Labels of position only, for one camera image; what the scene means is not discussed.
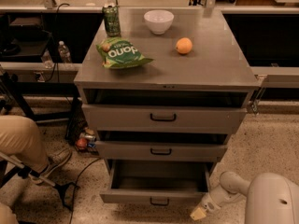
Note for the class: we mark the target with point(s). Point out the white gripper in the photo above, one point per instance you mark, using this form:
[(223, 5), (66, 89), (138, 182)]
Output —
[(209, 203)]

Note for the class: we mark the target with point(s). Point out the grey bottom drawer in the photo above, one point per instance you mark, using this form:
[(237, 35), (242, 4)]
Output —
[(159, 183)]

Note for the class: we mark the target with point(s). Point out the grey drawer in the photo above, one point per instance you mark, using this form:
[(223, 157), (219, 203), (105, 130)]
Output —
[(148, 151), (163, 119), (159, 183)]

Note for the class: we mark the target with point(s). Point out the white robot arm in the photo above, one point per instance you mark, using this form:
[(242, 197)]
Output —
[(270, 198)]

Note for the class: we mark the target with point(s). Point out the grey middle drawer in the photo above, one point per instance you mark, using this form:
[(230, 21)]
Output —
[(148, 151)]

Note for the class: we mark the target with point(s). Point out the grey top drawer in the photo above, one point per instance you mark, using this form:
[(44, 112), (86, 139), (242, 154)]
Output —
[(163, 119)]

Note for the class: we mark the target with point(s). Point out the grey metal drawer cabinet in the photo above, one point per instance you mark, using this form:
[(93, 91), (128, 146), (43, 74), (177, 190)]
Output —
[(214, 73)]

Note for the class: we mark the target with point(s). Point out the silver can on floor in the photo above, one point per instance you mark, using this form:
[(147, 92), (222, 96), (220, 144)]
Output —
[(89, 137)]

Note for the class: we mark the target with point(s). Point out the red apple on floor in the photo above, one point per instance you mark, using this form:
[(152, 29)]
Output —
[(81, 143)]

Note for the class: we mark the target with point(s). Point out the grey sneaker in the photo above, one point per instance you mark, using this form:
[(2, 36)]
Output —
[(54, 162)]

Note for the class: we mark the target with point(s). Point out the orange fruit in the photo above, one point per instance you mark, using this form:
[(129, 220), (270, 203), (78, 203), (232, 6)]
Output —
[(184, 45)]

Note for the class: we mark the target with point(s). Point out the green chip bag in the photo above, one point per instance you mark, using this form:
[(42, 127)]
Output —
[(119, 53)]

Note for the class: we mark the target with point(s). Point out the person leg beige trousers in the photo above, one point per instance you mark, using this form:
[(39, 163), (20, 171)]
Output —
[(20, 136)]

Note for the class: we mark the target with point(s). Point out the black tripod stand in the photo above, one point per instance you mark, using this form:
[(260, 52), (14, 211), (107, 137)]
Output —
[(10, 167)]

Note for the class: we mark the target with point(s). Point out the white ceramic bowl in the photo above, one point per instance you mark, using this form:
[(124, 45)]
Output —
[(158, 21)]

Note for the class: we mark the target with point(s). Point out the clear plastic water bottle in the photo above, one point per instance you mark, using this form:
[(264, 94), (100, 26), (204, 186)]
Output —
[(64, 52)]

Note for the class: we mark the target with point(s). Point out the black side table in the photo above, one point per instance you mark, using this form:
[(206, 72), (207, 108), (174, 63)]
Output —
[(24, 40)]

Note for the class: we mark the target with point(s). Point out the green soda can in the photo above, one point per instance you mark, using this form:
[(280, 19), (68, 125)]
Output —
[(111, 19)]

